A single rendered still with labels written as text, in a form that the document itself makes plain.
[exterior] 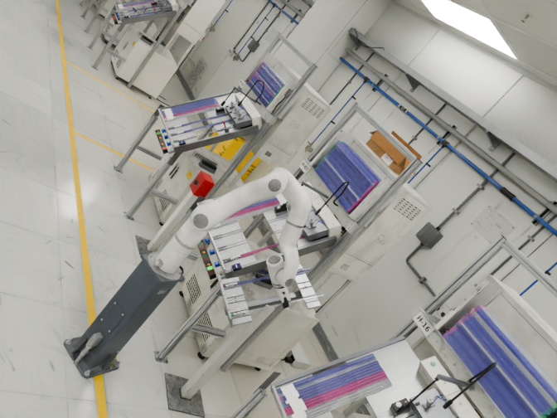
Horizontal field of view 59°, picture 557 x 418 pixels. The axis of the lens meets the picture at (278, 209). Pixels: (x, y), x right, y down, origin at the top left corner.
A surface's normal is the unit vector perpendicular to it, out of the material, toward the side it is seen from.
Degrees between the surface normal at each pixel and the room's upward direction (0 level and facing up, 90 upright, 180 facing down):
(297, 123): 90
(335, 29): 90
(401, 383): 44
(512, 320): 90
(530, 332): 90
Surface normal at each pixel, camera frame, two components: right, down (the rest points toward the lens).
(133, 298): -0.46, -0.06
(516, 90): -0.69, -0.36
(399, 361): -0.03, -0.77
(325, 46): 0.36, 0.59
